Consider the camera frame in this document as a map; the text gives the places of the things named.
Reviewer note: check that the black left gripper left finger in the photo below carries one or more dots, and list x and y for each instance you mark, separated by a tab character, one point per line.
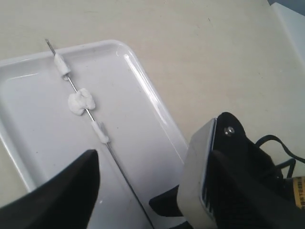
64	202

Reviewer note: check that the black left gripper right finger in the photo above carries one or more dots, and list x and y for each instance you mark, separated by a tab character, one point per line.
165	204

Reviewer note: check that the white foam piece bottom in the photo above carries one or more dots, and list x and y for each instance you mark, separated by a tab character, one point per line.
99	132

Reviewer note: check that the white foam piece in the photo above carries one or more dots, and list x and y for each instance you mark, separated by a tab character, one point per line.
99	132
62	67
80	101

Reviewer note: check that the white foam piece top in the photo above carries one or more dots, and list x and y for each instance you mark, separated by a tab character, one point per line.
62	67

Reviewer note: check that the thin metal skewer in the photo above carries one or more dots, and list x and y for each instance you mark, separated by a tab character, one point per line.
107	145

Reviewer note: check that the white rectangular plastic tray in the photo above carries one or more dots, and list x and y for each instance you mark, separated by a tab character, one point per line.
42	136

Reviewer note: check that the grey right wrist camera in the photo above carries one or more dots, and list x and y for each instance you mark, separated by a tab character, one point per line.
192	195

